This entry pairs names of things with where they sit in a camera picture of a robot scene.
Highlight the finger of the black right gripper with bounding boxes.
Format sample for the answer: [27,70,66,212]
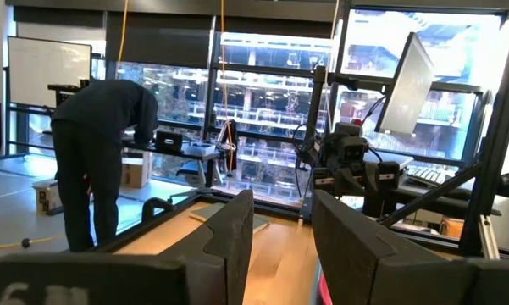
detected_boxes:
[362,186,390,218]
[334,167,366,198]

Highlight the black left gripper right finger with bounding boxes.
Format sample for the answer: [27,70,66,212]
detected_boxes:
[312,189,471,305]

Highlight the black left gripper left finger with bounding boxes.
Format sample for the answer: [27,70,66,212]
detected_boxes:
[158,189,256,305]

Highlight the red plastic plate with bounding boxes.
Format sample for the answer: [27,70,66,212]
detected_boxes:
[318,273,335,305]

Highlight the green notebook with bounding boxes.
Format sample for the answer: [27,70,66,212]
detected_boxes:
[189,202,270,235]

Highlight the black desk with keyboard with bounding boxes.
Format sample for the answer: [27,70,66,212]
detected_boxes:
[362,150,503,218]

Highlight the grey keyboard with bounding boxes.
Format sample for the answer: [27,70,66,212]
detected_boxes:
[405,164,456,189]

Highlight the black monitor stand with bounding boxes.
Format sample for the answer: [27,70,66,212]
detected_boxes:
[306,65,391,213]

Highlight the black desk by window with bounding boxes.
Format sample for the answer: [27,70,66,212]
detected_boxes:
[121,141,222,188]

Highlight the grey tilted monitor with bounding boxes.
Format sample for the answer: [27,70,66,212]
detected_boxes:
[373,31,435,137]

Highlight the cardboard box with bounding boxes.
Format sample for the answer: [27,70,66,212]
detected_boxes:
[30,179,64,216]
[119,151,154,190]

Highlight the small black box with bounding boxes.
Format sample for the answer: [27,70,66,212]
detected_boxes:
[153,130,185,155]

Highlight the bending person in black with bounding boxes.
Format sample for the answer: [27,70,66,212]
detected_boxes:
[50,79,160,253]

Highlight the white whiteboard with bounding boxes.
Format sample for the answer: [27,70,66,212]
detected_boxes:
[7,36,93,109]

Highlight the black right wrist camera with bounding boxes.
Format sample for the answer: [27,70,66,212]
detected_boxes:
[335,134,370,165]

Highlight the black clamp handle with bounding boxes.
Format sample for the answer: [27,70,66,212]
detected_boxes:
[141,197,175,225]

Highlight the yellow floor cable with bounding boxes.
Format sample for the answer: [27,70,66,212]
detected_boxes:
[0,234,65,252]

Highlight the yellow hanging cable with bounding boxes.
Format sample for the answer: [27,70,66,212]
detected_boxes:
[116,0,130,65]

